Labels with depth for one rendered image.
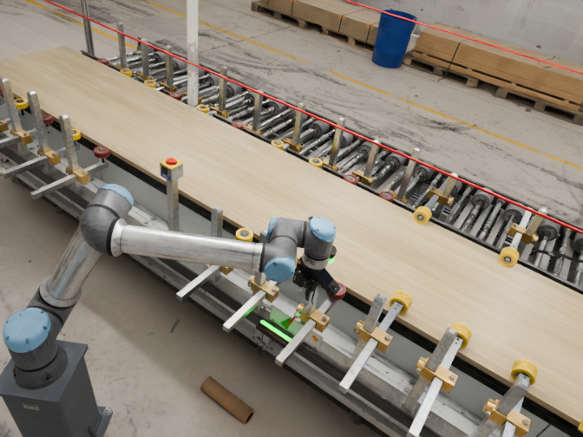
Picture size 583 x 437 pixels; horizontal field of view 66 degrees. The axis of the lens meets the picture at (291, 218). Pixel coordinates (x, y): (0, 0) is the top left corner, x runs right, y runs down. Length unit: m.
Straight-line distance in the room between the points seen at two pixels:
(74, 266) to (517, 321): 1.76
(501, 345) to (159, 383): 1.71
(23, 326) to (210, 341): 1.21
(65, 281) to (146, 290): 1.29
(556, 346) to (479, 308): 0.32
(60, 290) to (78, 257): 0.21
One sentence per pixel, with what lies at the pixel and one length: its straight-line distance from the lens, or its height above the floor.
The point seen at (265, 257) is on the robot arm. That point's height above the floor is 1.36.
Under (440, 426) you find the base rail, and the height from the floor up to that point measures 0.70.
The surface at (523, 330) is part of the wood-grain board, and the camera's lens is 2.13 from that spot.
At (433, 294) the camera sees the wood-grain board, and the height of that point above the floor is 0.90.
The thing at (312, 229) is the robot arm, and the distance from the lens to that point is 1.42.
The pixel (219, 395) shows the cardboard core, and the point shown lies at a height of 0.07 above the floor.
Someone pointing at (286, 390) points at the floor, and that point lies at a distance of 2.65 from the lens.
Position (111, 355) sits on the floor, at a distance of 2.79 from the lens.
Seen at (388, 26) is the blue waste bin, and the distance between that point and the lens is 7.09.
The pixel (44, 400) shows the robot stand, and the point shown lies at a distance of 2.01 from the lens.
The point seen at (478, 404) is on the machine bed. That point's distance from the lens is 2.09.
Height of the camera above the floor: 2.28
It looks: 39 degrees down
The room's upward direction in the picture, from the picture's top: 10 degrees clockwise
